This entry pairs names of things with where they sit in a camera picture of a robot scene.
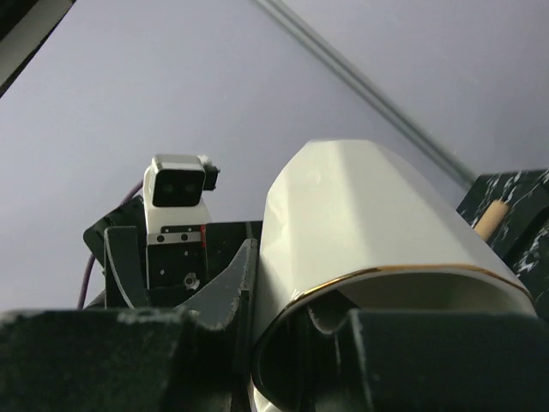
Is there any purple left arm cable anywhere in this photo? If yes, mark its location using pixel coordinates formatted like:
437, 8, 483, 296
76, 179, 145, 309

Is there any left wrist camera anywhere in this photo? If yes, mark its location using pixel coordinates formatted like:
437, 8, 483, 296
142, 154, 220, 246

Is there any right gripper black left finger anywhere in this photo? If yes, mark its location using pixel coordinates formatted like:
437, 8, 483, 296
1, 239, 257, 411

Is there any white faceted mug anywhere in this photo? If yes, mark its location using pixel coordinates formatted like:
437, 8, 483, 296
252, 140, 535, 411

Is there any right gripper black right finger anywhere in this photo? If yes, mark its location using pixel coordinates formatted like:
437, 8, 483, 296
308, 309, 548, 411

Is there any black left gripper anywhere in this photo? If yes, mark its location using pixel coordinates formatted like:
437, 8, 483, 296
83, 196, 262, 308

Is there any aluminium frame post right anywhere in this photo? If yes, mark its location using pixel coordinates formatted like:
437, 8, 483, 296
257, 1, 477, 189

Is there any right wooden rack handle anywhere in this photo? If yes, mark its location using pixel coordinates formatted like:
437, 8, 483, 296
474, 200, 510, 241

